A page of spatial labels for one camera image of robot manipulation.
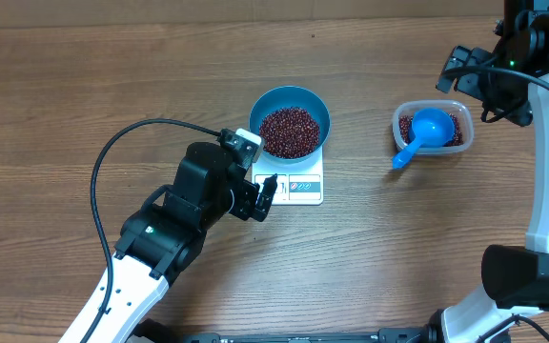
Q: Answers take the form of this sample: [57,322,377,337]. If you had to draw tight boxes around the red beans in bowl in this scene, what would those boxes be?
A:
[258,107,320,159]

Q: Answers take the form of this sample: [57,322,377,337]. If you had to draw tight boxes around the blue plastic measuring scoop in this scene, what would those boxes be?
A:
[392,109,455,170]

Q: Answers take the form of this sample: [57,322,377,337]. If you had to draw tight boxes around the white digital kitchen scale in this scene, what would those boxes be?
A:
[252,147,324,206]

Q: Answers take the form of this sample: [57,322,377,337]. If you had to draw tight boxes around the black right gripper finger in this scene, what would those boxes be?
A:
[435,45,471,94]
[455,48,492,98]

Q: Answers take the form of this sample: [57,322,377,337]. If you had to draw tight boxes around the clear plastic container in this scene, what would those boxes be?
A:
[392,100,475,156]

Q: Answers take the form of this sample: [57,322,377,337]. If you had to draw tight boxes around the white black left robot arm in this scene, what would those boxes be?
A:
[61,138,277,342]

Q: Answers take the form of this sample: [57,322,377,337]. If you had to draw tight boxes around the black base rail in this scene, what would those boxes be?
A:
[127,319,444,343]

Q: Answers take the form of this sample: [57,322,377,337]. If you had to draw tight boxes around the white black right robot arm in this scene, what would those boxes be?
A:
[423,0,549,342]

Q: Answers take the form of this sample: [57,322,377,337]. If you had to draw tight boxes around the red adzuki beans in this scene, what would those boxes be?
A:
[398,113,464,147]

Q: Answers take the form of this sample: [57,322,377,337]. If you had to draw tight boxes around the teal metal bowl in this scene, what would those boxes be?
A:
[249,86,331,152]

